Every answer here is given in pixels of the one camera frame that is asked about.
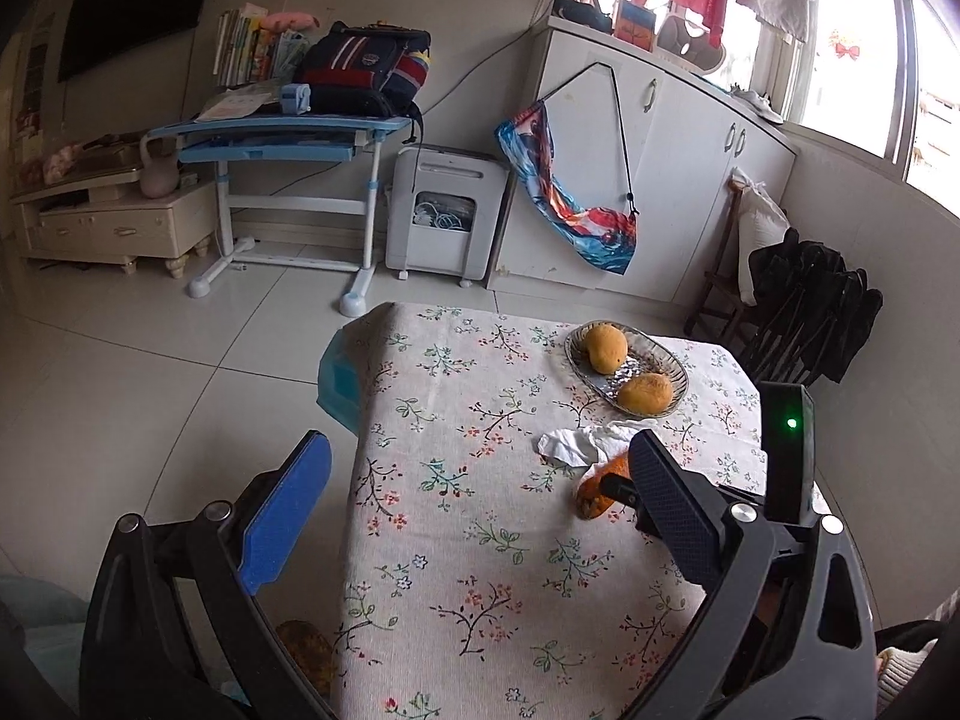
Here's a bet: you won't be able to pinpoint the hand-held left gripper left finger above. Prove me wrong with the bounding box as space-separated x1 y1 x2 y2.
79 430 335 720

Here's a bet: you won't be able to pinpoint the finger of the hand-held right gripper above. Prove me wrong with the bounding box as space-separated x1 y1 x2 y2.
596 469 643 508

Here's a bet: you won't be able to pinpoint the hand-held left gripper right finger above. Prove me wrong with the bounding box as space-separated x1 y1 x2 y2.
628 427 878 720

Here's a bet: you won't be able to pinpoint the white tissue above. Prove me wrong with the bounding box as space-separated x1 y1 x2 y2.
534 424 638 466

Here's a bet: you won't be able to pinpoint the yellow mango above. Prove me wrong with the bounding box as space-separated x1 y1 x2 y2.
616 373 674 415
585 322 629 374

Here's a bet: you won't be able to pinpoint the brown textured object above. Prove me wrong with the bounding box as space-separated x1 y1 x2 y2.
276 619 335 698

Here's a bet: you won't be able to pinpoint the light blue plastic bin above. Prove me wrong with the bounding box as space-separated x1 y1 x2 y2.
316 330 370 436

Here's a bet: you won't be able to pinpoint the wooden chair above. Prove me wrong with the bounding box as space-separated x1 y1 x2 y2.
684 180 751 342

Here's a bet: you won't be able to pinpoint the white sack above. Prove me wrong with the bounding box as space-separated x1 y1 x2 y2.
731 167 792 307

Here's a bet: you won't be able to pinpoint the grey cushioned seat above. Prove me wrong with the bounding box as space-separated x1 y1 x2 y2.
0 574 87 720

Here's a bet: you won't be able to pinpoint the white cabinet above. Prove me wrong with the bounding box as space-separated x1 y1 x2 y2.
487 15 800 308

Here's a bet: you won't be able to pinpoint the cream television cabinet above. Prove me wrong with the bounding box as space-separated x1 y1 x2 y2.
11 165 218 278

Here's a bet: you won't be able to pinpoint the white shoes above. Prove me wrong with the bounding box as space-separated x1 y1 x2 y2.
731 82 785 125

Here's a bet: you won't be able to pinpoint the white floor appliance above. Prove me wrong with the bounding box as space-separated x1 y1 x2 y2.
385 146 511 287

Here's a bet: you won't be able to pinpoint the pink kettlebell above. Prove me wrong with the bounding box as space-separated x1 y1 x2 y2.
140 131 181 200

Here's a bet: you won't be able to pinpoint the blue study desk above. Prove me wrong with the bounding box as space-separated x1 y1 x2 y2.
140 114 413 316

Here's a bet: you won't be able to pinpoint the window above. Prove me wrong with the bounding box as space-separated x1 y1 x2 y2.
780 0 960 218

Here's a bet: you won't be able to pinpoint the white papers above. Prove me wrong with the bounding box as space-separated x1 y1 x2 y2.
196 88 282 121

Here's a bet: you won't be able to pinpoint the pink stuffed animal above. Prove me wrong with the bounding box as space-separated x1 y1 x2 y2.
41 146 83 185

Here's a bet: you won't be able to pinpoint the navy striped backpack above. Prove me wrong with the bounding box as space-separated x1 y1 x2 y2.
292 21 434 119

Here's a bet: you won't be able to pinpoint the orange box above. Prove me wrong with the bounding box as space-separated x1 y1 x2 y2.
613 0 665 52

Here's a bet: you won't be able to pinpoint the row of books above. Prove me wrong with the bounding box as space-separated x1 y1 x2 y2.
212 4 282 89

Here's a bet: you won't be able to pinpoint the black item on cabinet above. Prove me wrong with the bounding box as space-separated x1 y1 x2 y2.
553 0 614 32

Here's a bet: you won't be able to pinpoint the pink plush toy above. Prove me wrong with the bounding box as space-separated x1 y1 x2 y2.
262 10 320 35

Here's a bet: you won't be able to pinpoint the black flat television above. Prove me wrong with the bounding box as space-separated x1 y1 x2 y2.
58 0 224 83

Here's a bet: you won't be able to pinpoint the colourful drawstring bag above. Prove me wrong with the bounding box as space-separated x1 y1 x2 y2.
495 60 640 275

